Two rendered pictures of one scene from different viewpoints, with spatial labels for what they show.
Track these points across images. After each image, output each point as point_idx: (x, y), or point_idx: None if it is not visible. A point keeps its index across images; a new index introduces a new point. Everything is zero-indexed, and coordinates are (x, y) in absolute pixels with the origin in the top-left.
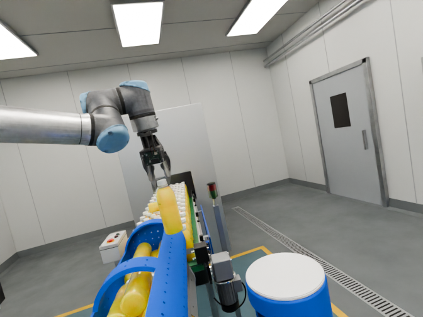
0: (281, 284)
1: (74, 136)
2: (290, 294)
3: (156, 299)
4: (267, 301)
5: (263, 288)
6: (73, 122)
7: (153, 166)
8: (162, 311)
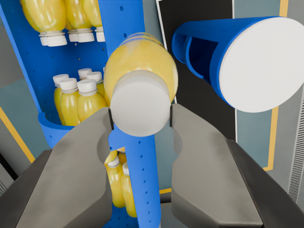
0: (251, 92)
1: None
2: (250, 108)
3: (139, 186)
4: (227, 102)
5: (231, 92)
6: None
7: (105, 219)
8: (145, 190)
